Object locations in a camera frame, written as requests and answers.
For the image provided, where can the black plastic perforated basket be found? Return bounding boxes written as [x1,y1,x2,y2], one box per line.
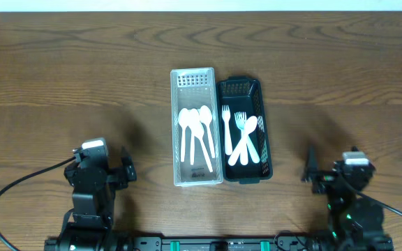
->
[217,76,273,184]

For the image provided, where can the clear plastic perforated basket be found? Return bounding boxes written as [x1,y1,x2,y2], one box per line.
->
[170,68,223,187]

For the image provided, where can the white plastic spoon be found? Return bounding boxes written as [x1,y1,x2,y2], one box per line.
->
[227,115,259,167]
[188,108,199,165]
[178,108,189,162]
[198,105,216,158]

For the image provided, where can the white plastic spoon horizontal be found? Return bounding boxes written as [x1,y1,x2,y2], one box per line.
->
[192,120,213,173]

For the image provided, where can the white plastic fork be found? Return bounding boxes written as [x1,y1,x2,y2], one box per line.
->
[234,112,248,165]
[234,112,261,165]
[221,105,232,155]

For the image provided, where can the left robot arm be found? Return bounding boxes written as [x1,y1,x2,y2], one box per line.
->
[44,146,137,251]

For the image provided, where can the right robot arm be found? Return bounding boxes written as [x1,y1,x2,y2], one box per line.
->
[301,146,394,250]

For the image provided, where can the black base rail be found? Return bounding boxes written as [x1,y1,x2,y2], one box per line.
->
[43,235,394,251]

